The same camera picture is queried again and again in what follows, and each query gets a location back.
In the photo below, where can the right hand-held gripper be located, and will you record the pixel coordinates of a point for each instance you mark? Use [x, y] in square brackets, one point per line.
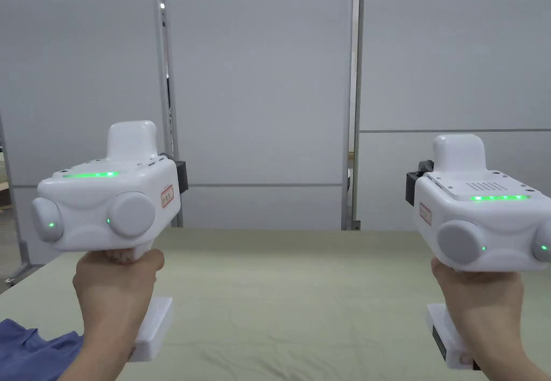
[482, 230]

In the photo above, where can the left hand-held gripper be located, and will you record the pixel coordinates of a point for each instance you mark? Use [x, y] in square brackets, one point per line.
[99, 209]

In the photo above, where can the person's right forearm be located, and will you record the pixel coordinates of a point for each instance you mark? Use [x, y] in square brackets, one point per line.
[512, 361]

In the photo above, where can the person's left forearm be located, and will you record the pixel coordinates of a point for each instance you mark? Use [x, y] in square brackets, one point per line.
[92, 361]

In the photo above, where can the person's right hand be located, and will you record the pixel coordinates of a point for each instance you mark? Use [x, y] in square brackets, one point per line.
[478, 312]

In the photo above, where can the person's left hand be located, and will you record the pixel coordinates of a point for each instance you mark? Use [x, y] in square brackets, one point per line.
[112, 295]

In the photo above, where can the dark blue shirt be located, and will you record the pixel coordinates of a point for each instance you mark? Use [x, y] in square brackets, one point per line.
[36, 351]

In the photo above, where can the bed with pale green sheet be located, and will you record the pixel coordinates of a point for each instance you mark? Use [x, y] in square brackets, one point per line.
[284, 299]

